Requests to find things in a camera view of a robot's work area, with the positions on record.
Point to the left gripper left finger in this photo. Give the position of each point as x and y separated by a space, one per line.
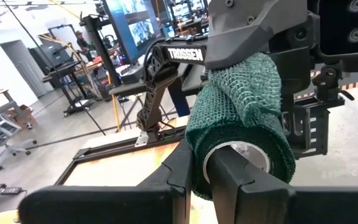
179 174

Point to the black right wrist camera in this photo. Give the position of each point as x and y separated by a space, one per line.
337 25

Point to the thin black diagonal rod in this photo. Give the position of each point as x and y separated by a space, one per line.
57 73

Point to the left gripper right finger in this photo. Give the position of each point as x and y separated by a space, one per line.
238 193

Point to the cardboard box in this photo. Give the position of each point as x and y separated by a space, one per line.
23 116

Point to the grey metal mounting plate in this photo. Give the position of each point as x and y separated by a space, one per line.
141 138

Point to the black slotted box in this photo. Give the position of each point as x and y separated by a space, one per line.
319 130

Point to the grey door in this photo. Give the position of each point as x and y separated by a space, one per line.
23 71

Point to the person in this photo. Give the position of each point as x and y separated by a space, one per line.
82 43

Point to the large display screen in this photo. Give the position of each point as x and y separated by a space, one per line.
126 28

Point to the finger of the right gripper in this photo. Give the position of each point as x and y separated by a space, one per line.
294 74
244 31

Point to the black machine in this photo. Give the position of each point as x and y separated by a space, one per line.
53 54

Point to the dark green elastic bandage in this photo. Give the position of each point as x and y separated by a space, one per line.
222 118

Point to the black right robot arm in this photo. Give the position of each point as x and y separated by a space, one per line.
154 93

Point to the black rolling stand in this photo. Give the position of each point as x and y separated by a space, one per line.
70 90

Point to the black floor power brick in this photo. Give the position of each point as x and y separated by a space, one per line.
11 190

